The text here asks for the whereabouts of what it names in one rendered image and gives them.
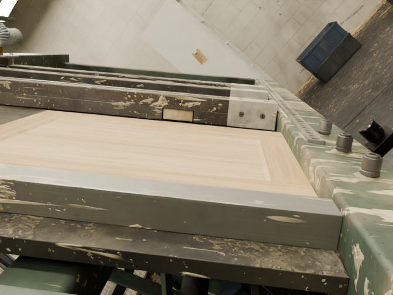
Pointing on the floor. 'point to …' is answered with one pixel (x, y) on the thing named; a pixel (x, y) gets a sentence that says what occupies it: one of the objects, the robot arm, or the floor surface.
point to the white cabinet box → (196, 44)
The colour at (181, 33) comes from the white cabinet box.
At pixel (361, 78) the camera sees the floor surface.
